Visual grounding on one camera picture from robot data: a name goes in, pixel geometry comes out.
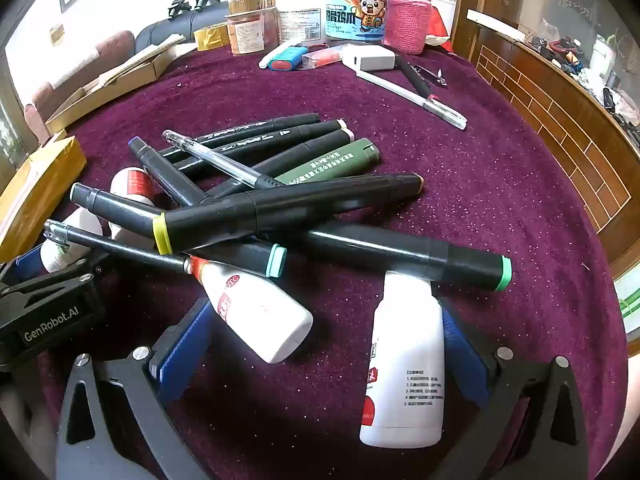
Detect white bottle grey cap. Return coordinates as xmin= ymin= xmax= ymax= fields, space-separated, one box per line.
xmin=275 ymin=0 xmax=326 ymax=45

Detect metal nail clipper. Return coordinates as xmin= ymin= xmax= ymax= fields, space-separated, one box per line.
xmin=415 ymin=64 xmax=448 ymax=88

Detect clear packet red contents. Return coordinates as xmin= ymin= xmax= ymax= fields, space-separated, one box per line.
xmin=302 ymin=44 xmax=346 ymax=68

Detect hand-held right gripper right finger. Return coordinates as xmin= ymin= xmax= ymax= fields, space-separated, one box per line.
xmin=430 ymin=297 xmax=591 ymax=480

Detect black leather sofa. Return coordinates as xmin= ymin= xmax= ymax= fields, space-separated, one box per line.
xmin=134 ymin=0 xmax=231 ymax=56

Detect red cloth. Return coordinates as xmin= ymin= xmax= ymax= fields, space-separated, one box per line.
xmin=425 ymin=7 xmax=456 ymax=53

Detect gold tape roll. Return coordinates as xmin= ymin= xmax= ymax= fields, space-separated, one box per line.
xmin=194 ymin=24 xmax=231 ymax=52

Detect brown sofa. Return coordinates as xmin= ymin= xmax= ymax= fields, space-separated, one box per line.
xmin=24 ymin=30 xmax=136 ymax=146

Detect gold-edged tray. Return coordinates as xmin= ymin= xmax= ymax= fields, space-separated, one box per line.
xmin=0 ymin=135 xmax=87 ymax=263

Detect white utility knife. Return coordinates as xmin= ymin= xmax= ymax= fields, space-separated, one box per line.
xmin=356 ymin=69 xmax=468 ymax=131

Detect blue lighter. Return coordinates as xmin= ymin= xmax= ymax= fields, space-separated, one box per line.
xmin=267 ymin=45 xmax=308 ymax=72

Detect open cardboard box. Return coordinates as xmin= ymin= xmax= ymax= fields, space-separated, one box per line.
xmin=45 ymin=42 xmax=198 ymax=135

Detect thin black pen metal clip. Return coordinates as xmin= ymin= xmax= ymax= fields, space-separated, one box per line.
xmin=44 ymin=219 xmax=193 ymax=275

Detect small white tube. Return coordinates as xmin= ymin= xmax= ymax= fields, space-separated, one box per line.
xmin=258 ymin=41 xmax=301 ymax=68

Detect dark velvet tablecloth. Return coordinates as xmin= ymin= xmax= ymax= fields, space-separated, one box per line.
xmin=30 ymin=45 xmax=628 ymax=480

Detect clear gel pen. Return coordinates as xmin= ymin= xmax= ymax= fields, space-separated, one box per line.
xmin=162 ymin=130 xmax=286 ymax=191

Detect pile of black markers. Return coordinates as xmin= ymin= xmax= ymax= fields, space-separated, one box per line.
xmin=157 ymin=112 xmax=512 ymax=293

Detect army green tube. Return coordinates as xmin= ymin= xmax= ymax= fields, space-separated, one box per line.
xmin=275 ymin=139 xmax=381 ymax=186

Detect white charger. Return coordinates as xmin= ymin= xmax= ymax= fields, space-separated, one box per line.
xmin=341 ymin=44 xmax=397 ymax=72

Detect pile of cables and tools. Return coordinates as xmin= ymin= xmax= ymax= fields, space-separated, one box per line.
xmin=525 ymin=30 xmax=640 ymax=126

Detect white glue bottle printed text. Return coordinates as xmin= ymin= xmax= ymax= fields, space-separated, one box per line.
xmin=359 ymin=270 xmax=446 ymax=448

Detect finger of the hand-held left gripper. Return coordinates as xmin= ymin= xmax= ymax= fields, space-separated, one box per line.
xmin=47 ymin=250 xmax=113 ymax=286
xmin=12 ymin=245 xmax=48 ymax=286

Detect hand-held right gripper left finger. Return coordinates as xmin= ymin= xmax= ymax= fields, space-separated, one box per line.
xmin=55 ymin=297 xmax=215 ymax=480

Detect blue cartoon snack tub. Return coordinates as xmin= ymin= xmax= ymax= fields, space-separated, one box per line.
xmin=325 ymin=0 xmax=392 ymax=47

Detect bottle in pink knit sleeve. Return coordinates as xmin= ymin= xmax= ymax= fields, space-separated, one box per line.
xmin=385 ymin=0 xmax=435 ymax=55

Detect wooden cabinet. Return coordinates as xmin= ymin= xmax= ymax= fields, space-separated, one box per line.
xmin=452 ymin=0 xmax=640 ymax=281

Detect clear jar orange label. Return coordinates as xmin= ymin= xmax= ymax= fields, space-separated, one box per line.
xmin=225 ymin=7 xmax=266 ymax=56

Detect black marker dark blue cap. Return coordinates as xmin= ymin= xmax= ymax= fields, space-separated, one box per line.
xmin=127 ymin=137 xmax=216 ymax=208

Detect white glue bottle green label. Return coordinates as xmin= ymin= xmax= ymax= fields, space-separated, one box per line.
xmin=39 ymin=207 xmax=103 ymax=273

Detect white glue bottle red label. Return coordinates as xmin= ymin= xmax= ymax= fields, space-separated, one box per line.
xmin=109 ymin=166 xmax=156 ymax=251

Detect flat white box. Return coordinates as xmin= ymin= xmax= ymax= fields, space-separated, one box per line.
xmin=466 ymin=8 xmax=526 ymax=41

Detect black marker yellow end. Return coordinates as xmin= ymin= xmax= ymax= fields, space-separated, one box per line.
xmin=152 ymin=172 xmax=425 ymax=256

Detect white glue bottle orange cap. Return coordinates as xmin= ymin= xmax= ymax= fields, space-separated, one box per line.
xmin=190 ymin=255 xmax=315 ymax=365

